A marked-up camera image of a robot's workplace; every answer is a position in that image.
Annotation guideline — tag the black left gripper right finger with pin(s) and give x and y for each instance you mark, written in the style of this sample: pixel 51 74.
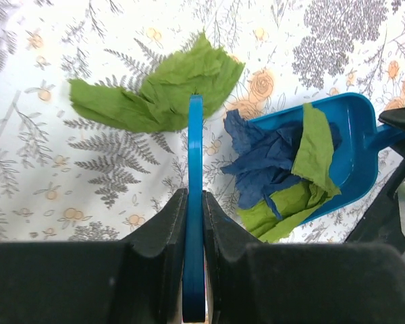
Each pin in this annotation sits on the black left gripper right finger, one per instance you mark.
pixel 250 281

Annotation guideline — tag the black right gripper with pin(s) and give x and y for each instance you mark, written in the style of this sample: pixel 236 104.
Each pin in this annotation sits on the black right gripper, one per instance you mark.
pixel 381 221

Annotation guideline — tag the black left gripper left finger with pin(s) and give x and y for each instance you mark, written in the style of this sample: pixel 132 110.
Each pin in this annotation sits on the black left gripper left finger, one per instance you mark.
pixel 137 279

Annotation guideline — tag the blue hand brush black bristles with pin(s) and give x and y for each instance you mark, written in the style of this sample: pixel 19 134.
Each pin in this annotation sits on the blue hand brush black bristles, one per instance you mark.
pixel 193 282

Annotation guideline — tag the blue plastic dustpan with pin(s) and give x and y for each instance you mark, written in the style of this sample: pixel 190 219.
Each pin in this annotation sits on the blue plastic dustpan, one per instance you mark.
pixel 354 167

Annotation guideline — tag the green paper scrap left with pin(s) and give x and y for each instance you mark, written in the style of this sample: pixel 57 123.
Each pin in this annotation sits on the green paper scrap left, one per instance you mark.
pixel 274 219

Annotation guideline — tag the green paper scrap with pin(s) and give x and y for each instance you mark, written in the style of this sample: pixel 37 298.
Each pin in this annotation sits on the green paper scrap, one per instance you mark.
pixel 162 102
pixel 274 219

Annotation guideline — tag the dark blue paper scrap upper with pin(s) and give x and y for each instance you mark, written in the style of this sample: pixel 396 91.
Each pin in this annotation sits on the dark blue paper scrap upper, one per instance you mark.
pixel 265 159

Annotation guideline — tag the floral patterned table mat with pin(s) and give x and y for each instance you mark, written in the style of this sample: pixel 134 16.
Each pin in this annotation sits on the floral patterned table mat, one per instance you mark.
pixel 63 177

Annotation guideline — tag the green paper scrap right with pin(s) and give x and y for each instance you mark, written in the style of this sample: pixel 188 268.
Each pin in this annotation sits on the green paper scrap right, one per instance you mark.
pixel 162 102

